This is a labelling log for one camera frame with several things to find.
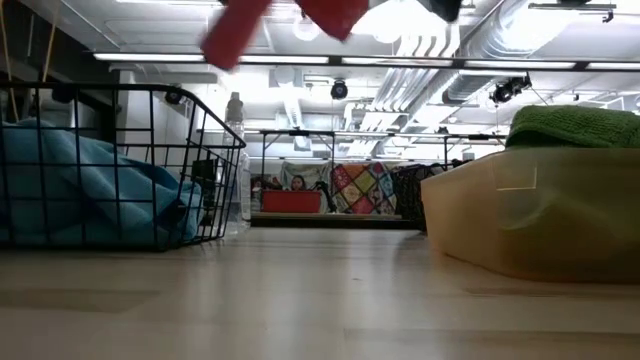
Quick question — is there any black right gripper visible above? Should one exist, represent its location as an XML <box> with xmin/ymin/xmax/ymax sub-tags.
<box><xmin>418</xmin><ymin>0</ymin><xmax>465</xmax><ymax>24</ymax></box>

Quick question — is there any green microfiber towel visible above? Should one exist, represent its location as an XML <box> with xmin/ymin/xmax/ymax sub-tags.
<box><xmin>504</xmin><ymin>104</ymin><xmax>640</xmax><ymax>150</ymax></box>

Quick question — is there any large pink microfiber towel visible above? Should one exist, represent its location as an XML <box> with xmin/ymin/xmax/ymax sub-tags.
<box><xmin>199</xmin><ymin>0</ymin><xmax>371</xmax><ymax>72</ymax></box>

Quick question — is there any blue microfiber towel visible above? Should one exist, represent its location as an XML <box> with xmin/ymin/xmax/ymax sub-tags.
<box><xmin>0</xmin><ymin>117</ymin><xmax>205</xmax><ymax>247</ymax></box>

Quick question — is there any black ceiling spotlight cluster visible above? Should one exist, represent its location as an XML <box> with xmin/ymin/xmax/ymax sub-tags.
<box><xmin>488</xmin><ymin>73</ymin><xmax>533</xmax><ymax>106</ymax></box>

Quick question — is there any round black mesh basket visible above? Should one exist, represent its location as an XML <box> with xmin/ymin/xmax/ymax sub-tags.
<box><xmin>391</xmin><ymin>161</ymin><xmax>454</xmax><ymax>232</ymax></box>

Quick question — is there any patchwork quilt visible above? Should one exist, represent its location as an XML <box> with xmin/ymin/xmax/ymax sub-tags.
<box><xmin>329</xmin><ymin>161</ymin><xmax>400</xmax><ymax>217</ymax></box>

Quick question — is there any pale hanging cloth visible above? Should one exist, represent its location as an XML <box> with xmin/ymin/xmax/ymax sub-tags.
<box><xmin>278</xmin><ymin>160</ymin><xmax>333</xmax><ymax>192</ymax></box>

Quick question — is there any orange plastic bin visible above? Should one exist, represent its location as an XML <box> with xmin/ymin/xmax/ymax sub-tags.
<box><xmin>420</xmin><ymin>146</ymin><xmax>640</xmax><ymax>286</ymax></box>

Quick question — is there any clear spray bottle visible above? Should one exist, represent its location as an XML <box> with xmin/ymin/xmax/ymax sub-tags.
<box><xmin>221</xmin><ymin>91</ymin><xmax>252</xmax><ymax>235</ymax></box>

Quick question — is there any red box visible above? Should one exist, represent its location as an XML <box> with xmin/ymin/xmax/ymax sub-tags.
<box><xmin>260</xmin><ymin>189</ymin><xmax>323</xmax><ymax>215</ymax></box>

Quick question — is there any black metal rig frame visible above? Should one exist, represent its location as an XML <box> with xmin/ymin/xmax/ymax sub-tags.
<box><xmin>88</xmin><ymin>51</ymin><xmax>640</xmax><ymax>73</ymax></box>

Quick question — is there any black ceiling camera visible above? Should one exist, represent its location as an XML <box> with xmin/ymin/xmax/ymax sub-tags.
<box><xmin>329</xmin><ymin>78</ymin><xmax>350</xmax><ymax>102</ymax></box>

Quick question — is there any black rectangular wire basket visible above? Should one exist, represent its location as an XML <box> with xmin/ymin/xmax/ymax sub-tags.
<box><xmin>0</xmin><ymin>81</ymin><xmax>248</xmax><ymax>252</ymax></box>

